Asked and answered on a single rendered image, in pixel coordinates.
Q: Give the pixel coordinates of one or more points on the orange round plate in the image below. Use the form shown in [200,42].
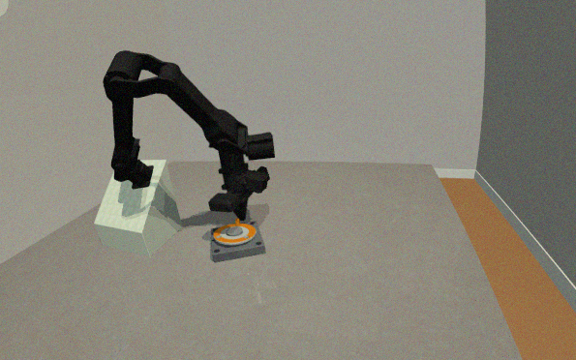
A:
[249,232]

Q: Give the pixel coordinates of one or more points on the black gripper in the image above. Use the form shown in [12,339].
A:
[232,200]

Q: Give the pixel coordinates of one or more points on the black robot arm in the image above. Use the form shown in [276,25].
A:
[223,131]

